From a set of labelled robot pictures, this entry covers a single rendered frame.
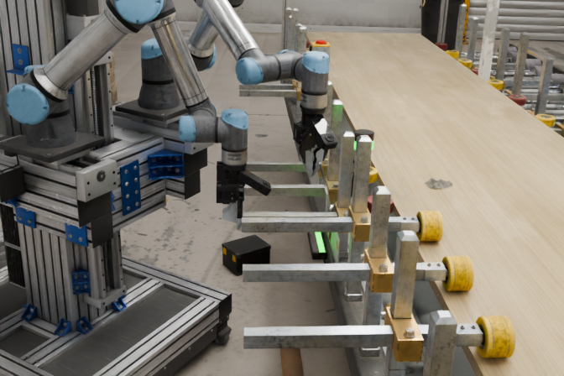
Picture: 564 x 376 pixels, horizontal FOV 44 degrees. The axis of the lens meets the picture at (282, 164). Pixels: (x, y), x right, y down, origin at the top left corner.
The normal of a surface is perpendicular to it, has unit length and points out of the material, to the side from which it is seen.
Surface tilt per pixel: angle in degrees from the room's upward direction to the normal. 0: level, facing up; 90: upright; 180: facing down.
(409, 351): 90
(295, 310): 0
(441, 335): 90
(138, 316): 0
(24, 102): 95
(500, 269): 0
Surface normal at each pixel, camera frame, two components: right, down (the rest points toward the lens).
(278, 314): 0.03, -0.93
